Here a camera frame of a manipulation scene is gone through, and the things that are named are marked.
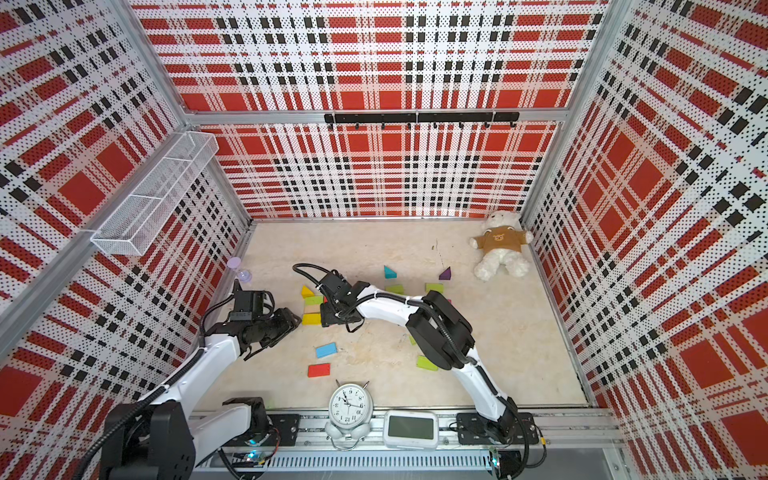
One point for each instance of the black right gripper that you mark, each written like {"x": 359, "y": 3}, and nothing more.
{"x": 327, "y": 317}

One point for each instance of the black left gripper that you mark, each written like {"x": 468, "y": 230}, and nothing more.
{"x": 287, "y": 324}

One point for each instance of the yellow rectangular block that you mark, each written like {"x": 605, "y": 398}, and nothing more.
{"x": 312, "y": 319}

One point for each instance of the blue rectangular block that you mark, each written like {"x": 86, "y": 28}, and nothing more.
{"x": 326, "y": 350}

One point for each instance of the red block front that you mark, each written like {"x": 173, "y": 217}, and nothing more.
{"x": 319, "y": 370}

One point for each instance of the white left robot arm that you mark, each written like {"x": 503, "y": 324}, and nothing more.
{"x": 155, "y": 437}

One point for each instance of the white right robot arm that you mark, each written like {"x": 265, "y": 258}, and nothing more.
{"x": 442, "y": 333}

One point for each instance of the purple sand hourglass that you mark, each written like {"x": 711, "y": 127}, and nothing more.
{"x": 242, "y": 274}

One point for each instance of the white twin-bell alarm clock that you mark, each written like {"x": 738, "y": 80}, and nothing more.
{"x": 350, "y": 409}

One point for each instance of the purple triangle block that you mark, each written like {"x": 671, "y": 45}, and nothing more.
{"x": 445, "y": 274}

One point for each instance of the white digital clock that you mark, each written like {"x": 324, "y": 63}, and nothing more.
{"x": 411, "y": 429}

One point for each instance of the white teddy bear brown shirt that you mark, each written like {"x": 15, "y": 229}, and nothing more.
{"x": 501, "y": 243}

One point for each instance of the white wire mesh basket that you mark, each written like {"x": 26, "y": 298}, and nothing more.
{"x": 134, "y": 225}

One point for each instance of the black wall hook rail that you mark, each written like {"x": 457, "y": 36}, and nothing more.
{"x": 422, "y": 117}

